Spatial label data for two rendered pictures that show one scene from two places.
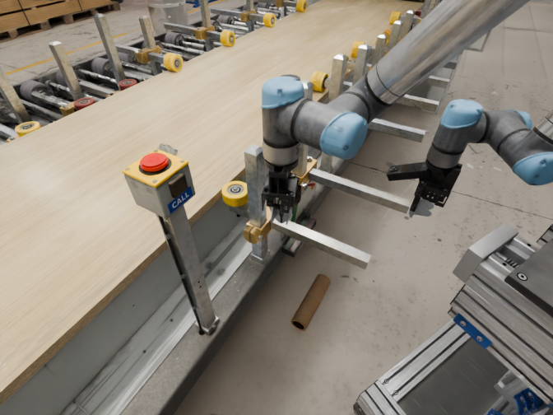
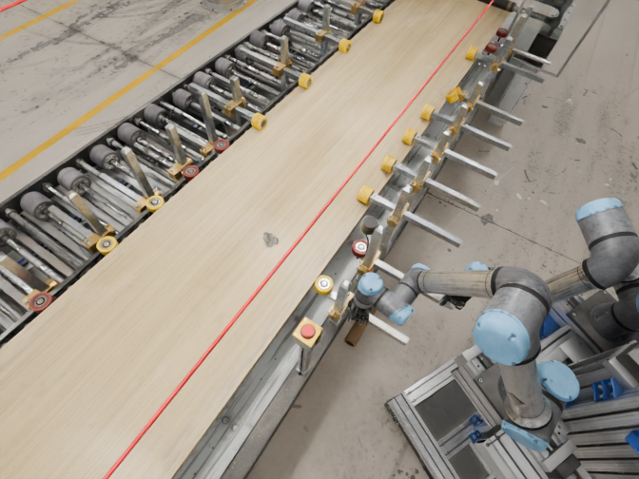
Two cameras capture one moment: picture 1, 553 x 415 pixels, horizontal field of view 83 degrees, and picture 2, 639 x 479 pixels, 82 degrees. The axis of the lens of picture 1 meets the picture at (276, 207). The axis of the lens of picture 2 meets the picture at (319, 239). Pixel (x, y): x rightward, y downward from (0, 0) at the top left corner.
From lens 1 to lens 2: 85 cm
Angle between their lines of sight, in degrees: 15
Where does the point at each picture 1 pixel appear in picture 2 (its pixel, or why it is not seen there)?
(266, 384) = (323, 384)
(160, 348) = (270, 377)
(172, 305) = (274, 348)
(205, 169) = (300, 260)
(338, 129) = (398, 317)
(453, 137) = not seen: hidden behind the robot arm
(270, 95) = (365, 291)
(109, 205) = (240, 292)
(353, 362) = (388, 373)
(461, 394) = (457, 403)
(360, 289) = not seen: hidden behind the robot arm
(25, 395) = not seen: hidden behind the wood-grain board
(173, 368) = (285, 394)
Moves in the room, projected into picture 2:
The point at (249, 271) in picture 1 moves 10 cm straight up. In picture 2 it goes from (327, 331) to (330, 324)
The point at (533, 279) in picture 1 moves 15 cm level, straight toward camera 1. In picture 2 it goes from (485, 382) to (454, 407)
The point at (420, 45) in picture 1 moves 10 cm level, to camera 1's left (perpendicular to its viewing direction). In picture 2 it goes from (444, 289) to (411, 286)
